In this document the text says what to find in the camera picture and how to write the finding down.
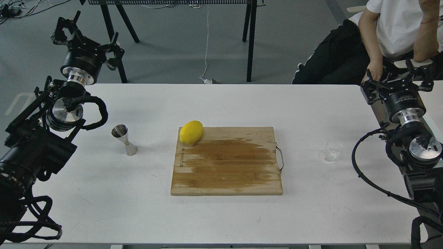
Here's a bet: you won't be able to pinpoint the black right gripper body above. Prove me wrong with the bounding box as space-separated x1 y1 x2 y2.
381 83 427 124

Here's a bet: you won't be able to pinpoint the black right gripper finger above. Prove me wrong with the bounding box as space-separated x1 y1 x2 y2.
406 58 434 92
360 69 392 105

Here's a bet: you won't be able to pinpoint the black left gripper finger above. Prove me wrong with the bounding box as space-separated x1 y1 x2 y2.
101 33 125 71
51 10 90 47

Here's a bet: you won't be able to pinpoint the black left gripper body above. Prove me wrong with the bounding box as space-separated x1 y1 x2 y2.
60 39 106 85

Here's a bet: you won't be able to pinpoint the clear glass cup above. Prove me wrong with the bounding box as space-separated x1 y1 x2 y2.
321 140 343 162

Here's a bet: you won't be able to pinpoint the steel jigger measuring cup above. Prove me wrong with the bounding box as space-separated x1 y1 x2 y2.
111 124 138 156

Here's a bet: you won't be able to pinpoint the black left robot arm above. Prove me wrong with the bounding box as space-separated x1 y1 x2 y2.
0 11 124 243

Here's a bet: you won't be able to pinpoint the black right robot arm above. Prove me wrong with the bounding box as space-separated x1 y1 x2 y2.
351 59 442 249

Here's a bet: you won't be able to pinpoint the seated person white shirt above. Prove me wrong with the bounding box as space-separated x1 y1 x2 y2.
292 0 442 85

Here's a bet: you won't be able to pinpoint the yellow lemon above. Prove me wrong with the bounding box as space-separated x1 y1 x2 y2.
179 120 204 145

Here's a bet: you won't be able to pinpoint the wooden cutting board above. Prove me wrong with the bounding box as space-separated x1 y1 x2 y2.
170 127 283 196

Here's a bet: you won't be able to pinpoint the black cables on floor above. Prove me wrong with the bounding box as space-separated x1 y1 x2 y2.
0 0 71 25

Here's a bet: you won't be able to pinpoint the white cable on floor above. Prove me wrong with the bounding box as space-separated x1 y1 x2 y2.
199 5 220 85

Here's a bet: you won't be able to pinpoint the black metal frame table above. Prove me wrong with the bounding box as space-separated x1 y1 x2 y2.
88 0 259 83

